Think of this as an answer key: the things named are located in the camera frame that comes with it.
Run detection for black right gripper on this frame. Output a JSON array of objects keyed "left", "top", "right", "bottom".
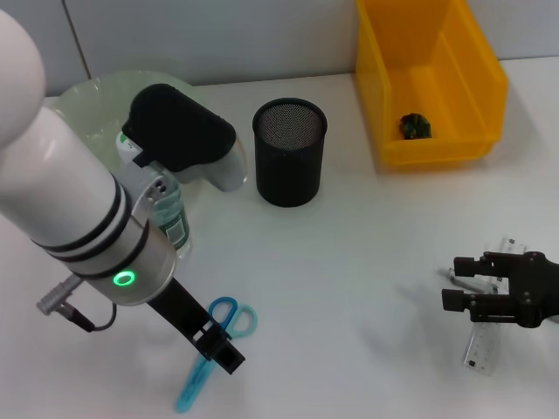
[{"left": 441, "top": 251, "right": 559, "bottom": 329}]

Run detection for clear plastic ruler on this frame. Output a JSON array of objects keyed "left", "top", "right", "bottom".
[{"left": 461, "top": 237, "right": 528, "bottom": 377}]

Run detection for pale green glass fruit plate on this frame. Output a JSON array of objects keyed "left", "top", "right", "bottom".
[{"left": 47, "top": 72, "right": 249, "bottom": 184}]

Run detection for grey white pen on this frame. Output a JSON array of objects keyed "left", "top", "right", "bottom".
[{"left": 439, "top": 266, "right": 512, "bottom": 298}]

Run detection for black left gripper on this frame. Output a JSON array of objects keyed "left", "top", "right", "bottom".
[{"left": 146, "top": 277, "right": 246, "bottom": 375}]

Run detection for yellow plastic bin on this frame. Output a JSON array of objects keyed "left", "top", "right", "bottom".
[{"left": 354, "top": 0, "right": 509, "bottom": 168}]

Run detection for black mesh pen cup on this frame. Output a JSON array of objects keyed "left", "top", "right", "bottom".
[{"left": 252, "top": 98, "right": 328, "bottom": 209}]

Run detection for green plastic wrapper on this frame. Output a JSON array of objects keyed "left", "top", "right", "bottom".
[{"left": 399, "top": 112, "right": 434, "bottom": 141}]

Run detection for blue scissors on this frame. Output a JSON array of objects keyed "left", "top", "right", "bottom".
[{"left": 175, "top": 296, "right": 259, "bottom": 415}]

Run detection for clear green-label water bottle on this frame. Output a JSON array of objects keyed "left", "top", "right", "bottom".
[{"left": 115, "top": 130, "right": 193, "bottom": 259}]

